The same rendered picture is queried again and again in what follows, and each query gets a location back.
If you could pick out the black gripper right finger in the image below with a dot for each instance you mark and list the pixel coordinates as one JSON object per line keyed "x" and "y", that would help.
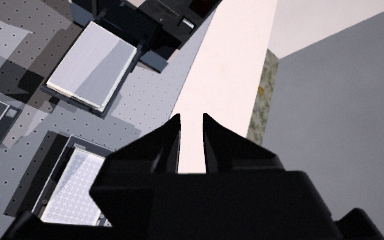
{"x": 234, "y": 152}

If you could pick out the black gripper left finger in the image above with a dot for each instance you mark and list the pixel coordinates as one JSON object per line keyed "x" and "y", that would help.
{"x": 150, "y": 152}

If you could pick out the white well plate with black square wells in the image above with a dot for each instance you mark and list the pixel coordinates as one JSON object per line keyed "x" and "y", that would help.
{"x": 82, "y": 100}

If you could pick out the white multi-well plate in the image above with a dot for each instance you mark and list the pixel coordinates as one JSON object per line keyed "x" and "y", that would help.
{"x": 70, "y": 202}

